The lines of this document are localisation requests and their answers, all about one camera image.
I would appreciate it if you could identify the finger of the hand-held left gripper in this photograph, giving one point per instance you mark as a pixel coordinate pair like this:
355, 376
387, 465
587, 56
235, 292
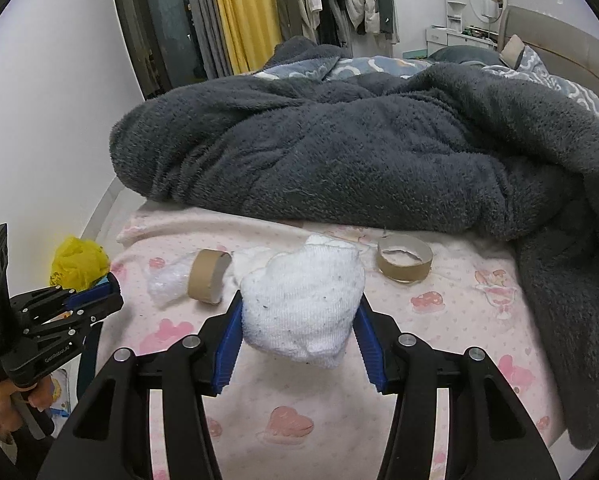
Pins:
107, 305
87, 297

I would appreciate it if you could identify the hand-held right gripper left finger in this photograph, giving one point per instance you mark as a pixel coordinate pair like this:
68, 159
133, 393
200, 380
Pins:
227, 345

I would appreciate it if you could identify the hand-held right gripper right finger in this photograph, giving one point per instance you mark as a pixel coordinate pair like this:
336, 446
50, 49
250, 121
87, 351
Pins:
372, 350

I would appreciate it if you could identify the clear plastic bag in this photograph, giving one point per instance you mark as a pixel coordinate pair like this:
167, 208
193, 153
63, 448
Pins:
169, 282

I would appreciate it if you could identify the brown cardboard tape core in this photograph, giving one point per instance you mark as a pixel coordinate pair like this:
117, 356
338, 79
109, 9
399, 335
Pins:
204, 275
404, 270

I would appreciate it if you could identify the white fluffy sock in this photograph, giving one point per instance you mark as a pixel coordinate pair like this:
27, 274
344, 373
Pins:
304, 300

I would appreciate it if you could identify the yellow plastic bag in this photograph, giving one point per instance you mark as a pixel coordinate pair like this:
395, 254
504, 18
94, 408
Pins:
77, 260

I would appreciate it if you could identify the pink printed blanket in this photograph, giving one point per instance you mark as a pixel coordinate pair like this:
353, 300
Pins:
289, 420

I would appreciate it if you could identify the dark grey fleece blanket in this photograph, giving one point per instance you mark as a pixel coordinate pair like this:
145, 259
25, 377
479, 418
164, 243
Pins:
359, 160

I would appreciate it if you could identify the blue wavy patterned duvet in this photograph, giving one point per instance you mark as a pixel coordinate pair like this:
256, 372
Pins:
379, 66

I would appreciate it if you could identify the dark framed glass door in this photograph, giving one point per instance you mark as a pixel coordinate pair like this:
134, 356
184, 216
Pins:
149, 20

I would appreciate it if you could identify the grey curtain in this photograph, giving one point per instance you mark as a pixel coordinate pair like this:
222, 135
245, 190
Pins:
202, 15

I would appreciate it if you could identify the dark grey pillow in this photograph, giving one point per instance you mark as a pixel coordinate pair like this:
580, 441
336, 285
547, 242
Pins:
462, 54

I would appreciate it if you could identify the yellow curtain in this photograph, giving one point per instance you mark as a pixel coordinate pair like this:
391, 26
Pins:
244, 15

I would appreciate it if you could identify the white vanity table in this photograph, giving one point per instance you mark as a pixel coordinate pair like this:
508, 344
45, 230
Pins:
439, 35

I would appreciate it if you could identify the beige pillow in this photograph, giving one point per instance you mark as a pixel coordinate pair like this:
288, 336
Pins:
513, 51

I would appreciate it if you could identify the dark grey vest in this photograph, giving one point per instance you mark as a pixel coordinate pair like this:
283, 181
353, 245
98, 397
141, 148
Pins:
388, 5

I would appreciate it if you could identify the black jacket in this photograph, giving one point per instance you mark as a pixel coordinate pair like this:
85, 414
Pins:
332, 5

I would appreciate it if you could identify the bed with grey headboard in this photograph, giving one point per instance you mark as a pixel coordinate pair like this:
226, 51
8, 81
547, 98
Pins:
569, 50

